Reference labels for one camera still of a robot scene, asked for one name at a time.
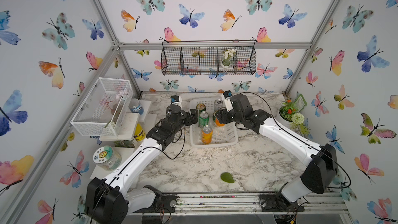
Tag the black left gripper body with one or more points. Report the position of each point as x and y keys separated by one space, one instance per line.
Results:
x=181 y=121

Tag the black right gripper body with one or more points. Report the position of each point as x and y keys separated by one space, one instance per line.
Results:
x=239 y=117

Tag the orange Fanta can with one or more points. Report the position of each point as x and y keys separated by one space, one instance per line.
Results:
x=216 y=120

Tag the green soda can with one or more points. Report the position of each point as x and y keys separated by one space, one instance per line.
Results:
x=203 y=119

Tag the white plastic perforated basket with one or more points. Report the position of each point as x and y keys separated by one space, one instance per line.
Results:
x=222 y=136

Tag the orange yellow Schweppes can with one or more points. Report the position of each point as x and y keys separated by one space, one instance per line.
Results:
x=206 y=134

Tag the silver drink can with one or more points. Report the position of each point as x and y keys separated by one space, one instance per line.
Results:
x=218 y=104

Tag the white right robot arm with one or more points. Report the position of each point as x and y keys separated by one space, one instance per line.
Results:
x=320 y=161

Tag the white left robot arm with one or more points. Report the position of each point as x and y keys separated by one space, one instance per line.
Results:
x=130 y=168

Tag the potted flower plant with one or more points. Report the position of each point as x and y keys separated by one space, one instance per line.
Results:
x=294 y=120

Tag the blue white can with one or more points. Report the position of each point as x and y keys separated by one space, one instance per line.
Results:
x=136 y=107

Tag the white stepped shelf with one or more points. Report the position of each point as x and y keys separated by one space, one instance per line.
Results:
x=127 y=130

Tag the white flowers in vase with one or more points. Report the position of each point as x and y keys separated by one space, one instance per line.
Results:
x=227 y=57

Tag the green leaf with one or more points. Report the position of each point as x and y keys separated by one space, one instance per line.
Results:
x=227 y=177

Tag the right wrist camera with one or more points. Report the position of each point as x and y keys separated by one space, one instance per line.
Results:
x=227 y=100

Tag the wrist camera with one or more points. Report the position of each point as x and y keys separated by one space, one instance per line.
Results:
x=176 y=100
x=227 y=100

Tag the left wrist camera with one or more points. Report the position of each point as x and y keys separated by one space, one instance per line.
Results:
x=176 y=100

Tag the black wire wall basket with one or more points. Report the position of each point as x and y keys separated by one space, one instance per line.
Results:
x=204 y=57

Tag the white wire mesh box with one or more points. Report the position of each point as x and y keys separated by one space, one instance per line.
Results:
x=103 y=110

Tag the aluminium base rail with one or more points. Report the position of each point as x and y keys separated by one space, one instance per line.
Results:
x=242 y=208

